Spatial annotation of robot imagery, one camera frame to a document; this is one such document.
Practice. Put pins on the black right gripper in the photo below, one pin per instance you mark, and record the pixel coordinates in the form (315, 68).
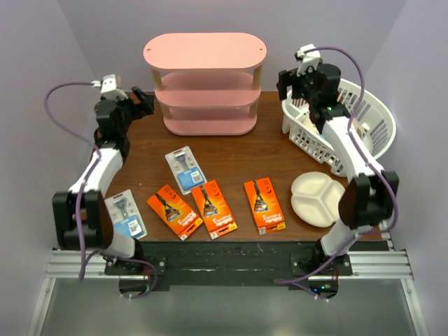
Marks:
(291, 79)

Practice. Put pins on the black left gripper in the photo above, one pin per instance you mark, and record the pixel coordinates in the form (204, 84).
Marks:
(145, 107)

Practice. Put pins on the pink three-tier wooden shelf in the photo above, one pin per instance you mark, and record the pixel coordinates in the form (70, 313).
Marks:
(207, 84)

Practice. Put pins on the blue razor blister pack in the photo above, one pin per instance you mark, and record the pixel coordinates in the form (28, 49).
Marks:
(125, 215)
(185, 169)

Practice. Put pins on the orange razor box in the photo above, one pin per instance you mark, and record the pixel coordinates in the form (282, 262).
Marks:
(214, 209)
(178, 215)
(265, 207)

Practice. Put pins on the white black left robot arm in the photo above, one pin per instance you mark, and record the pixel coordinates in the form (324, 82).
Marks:
(82, 221)

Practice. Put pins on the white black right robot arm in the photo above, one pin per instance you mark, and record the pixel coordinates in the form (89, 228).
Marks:
(370, 197)

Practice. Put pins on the white plastic laundry basket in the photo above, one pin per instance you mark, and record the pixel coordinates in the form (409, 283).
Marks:
(374, 124)

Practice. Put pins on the cream divided plate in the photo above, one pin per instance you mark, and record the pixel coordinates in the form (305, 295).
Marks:
(315, 198)

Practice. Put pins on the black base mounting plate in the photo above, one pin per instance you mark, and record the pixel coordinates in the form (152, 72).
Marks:
(226, 263)

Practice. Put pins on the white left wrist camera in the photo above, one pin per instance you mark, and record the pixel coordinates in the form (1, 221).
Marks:
(110, 88)

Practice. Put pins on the aluminium frame rail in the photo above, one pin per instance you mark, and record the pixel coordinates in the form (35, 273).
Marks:
(373, 295)

